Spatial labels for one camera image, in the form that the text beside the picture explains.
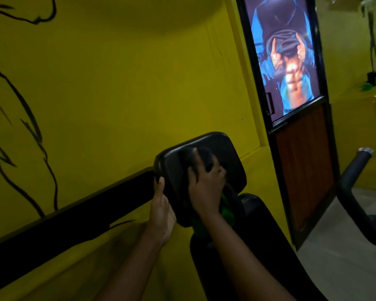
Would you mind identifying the person's right hand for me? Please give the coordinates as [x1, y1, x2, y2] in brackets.
[187, 148, 227, 219]

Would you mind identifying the person's left hand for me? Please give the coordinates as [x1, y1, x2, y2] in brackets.
[147, 176, 177, 247]

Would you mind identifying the dark grey green cloth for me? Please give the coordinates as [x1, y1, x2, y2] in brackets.
[178, 146, 239, 239]

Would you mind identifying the person's right forearm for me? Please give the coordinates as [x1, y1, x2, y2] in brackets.
[200, 213, 297, 301]

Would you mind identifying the person's left forearm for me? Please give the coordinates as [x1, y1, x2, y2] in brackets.
[95, 235, 167, 301]

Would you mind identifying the brown wooden door panel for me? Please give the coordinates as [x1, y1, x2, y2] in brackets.
[268, 97, 340, 250]

